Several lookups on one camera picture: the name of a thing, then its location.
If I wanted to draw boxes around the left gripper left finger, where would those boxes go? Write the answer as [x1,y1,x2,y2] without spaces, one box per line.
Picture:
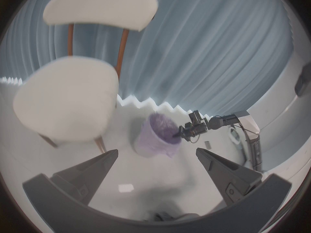
[50,149,119,205]

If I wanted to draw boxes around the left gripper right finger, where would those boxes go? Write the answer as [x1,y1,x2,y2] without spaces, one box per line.
[196,148,263,206]

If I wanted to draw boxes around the purple plastic bag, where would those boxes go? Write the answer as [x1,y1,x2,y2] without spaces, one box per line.
[134,112,182,159]

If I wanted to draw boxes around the white cushioned wooden chair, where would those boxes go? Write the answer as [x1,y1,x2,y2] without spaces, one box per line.
[13,0,159,154]

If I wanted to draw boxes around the pale blue curtain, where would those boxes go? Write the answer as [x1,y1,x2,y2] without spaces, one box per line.
[0,0,300,115]

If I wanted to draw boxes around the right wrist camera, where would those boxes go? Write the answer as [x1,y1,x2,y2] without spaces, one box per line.
[189,110,204,124]

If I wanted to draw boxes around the white oval ring object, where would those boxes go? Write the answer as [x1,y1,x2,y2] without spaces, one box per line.
[229,127,241,145]

